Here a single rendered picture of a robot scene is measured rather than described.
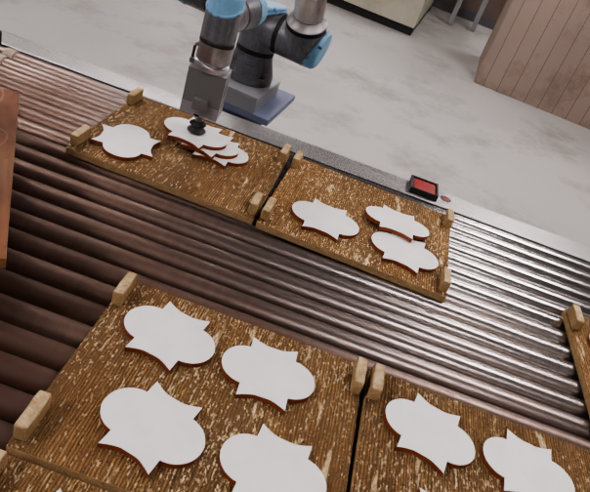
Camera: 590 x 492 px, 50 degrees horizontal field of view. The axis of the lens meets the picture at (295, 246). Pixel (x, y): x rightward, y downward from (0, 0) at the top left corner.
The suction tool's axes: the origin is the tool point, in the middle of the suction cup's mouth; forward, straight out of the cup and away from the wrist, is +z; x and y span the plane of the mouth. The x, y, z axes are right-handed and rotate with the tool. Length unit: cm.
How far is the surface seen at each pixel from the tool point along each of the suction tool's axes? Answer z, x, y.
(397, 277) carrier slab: 4, -28, 49
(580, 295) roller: 6, -8, 96
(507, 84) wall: 87, 480, 209
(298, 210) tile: 2.5, -16.2, 27.0
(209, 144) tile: 0.5, -4.2, 4.2
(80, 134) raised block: 1.0, -16.7, -20.3
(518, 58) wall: 61, 480, 207
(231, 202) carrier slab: 3.5, -19.8, 13.3
